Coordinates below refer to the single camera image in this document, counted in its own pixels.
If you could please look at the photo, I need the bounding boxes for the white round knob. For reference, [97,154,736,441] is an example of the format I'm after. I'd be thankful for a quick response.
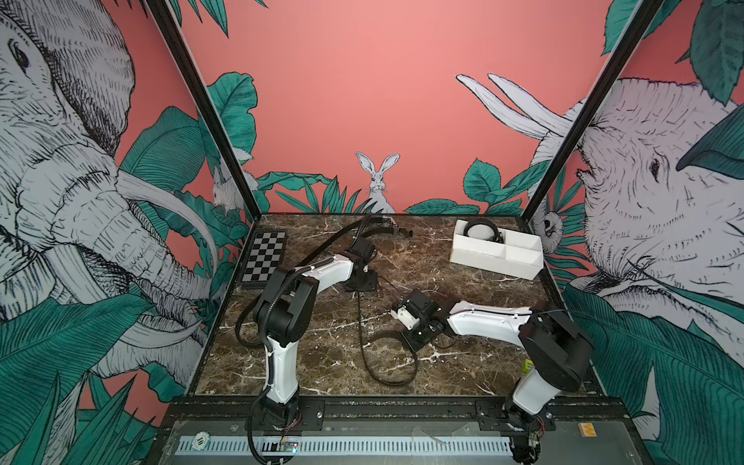
[192,431,210,451]

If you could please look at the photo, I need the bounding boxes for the black frame post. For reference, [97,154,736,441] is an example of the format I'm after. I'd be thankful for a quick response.
[145,0,262,223]
[520,0,664,223]

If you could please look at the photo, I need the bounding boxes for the orange label sticker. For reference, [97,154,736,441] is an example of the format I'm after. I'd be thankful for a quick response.
[577,422,598,438]

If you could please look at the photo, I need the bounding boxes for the white foam storage box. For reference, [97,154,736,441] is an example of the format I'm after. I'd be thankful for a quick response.
[449,220,544,280]

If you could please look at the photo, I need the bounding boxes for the black white checkerboard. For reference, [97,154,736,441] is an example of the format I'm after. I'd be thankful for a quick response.
[240,230,287,290]

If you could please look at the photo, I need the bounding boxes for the long black belt s-curved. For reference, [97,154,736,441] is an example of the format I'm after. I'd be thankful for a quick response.
[462,218,504,243]

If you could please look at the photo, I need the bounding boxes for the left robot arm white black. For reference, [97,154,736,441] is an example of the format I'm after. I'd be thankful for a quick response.
[257,238,378,407]

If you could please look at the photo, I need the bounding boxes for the left black frame post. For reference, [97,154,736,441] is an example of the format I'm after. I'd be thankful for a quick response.
[145,0,262,223]

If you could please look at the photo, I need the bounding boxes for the black belt upper long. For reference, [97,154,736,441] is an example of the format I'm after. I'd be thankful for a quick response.
[234,215,414,350]

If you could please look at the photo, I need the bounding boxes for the right black frame post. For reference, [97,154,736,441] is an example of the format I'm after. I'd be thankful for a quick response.
[520,0,664,223]

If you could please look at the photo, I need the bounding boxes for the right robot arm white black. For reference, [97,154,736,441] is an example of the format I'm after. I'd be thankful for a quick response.
[391,290,594,417]

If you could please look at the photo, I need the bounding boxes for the white slotted cable duct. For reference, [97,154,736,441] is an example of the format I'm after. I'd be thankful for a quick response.
[174,436,512,457]

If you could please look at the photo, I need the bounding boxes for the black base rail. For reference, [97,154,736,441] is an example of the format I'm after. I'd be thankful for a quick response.
[162,396,624,435]

